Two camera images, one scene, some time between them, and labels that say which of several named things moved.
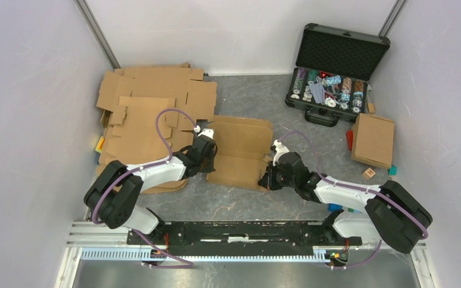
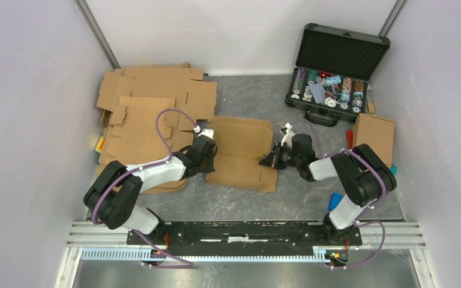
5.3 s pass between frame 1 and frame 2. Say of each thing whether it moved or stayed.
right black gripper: moved
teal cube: stayed
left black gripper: stayed
